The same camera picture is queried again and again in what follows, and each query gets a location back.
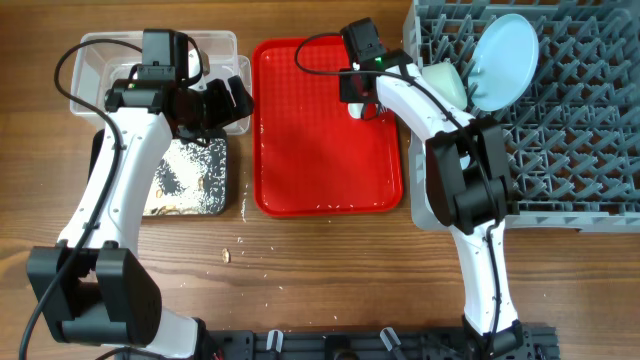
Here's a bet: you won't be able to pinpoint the white plastic spoon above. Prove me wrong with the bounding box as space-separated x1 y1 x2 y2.
347 103 364 119

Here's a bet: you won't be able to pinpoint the rice and food scraps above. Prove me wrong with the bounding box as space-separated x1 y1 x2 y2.
143 138 228 216

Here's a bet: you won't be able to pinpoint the green bowl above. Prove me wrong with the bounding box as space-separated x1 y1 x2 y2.
422 62 468 110

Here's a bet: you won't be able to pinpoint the light blue plate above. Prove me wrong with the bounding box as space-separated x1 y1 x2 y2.
468 14 539 112

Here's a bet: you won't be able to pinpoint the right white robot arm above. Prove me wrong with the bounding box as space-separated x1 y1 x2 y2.
339 18 523 359

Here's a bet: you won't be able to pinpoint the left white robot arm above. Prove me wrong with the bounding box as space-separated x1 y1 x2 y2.
26 29 254 359

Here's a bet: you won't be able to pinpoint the black food waste tray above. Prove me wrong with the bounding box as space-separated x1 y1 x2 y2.
110 130 228 217

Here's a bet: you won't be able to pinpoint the clear plastic waste bin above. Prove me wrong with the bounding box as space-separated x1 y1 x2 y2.
69 30 252 135

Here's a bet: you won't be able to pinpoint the grey dishwasher rack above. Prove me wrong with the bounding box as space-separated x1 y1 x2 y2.
403 1 639 233

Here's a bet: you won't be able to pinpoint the red plastic tray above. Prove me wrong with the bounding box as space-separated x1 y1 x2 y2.
252 37 404 217

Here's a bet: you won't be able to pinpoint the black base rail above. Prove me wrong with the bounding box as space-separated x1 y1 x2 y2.
192 324 561 360

